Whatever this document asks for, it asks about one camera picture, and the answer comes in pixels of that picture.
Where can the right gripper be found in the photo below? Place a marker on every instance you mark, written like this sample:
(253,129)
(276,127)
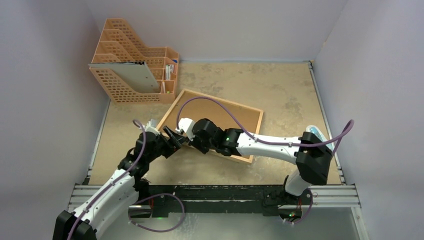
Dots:
(185,137)

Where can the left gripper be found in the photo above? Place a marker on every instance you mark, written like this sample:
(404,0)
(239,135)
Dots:
(178,140)

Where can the wooden picture frame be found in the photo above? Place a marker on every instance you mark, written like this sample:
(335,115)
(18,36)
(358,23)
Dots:
(245,109)

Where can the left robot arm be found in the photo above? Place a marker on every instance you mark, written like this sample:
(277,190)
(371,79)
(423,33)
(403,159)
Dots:
(90,220)

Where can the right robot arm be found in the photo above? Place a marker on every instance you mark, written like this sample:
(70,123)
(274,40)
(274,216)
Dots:
(307,152)

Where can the grey folder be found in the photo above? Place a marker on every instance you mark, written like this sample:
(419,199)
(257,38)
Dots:
(135,74)

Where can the orange file organizer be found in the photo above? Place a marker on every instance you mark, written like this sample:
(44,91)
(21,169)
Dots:
(119,42)

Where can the blue white oval object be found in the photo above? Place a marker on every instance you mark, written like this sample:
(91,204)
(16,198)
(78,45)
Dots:
(319,134)

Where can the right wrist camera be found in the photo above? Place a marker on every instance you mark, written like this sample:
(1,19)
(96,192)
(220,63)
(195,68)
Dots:
(185,125)

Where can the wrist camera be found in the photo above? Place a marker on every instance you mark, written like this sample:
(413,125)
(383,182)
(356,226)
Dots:
(185,125)
(151,125)

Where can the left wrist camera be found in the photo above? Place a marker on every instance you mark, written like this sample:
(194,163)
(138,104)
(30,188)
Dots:
(151,125)

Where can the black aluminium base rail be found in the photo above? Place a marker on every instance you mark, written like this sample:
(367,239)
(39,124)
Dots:
(268,200)

